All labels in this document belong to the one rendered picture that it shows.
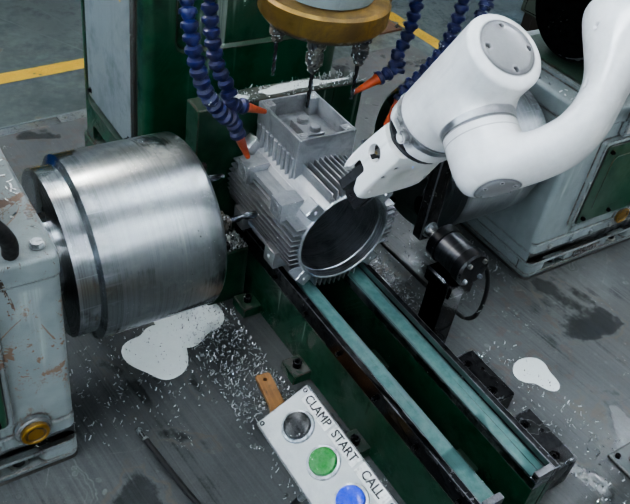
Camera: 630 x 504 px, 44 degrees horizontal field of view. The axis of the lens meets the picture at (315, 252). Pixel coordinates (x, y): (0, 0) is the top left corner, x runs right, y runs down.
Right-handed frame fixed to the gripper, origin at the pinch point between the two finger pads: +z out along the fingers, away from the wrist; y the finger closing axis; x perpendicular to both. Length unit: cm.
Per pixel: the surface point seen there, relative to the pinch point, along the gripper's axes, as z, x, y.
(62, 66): 228, 163, 40
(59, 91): 218, 145, 32
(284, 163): 16.1, 12.2, 0.8
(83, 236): 8.7, 6.1, -32.8
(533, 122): 7.6, 6.1, 42.4
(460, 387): 12.6, -27.8, 10.5
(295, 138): 10.3, 13.3, 0.7
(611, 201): 20, -8, 66
